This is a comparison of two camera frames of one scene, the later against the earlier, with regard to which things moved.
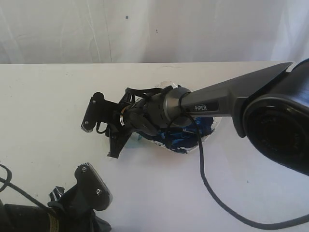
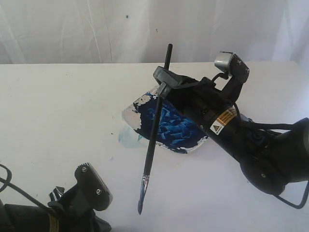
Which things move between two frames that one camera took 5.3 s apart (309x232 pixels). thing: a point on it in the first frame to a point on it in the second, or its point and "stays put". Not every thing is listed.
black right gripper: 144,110 to 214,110
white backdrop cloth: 121,31 stays put
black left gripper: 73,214 stays put
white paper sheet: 155,190 stays put
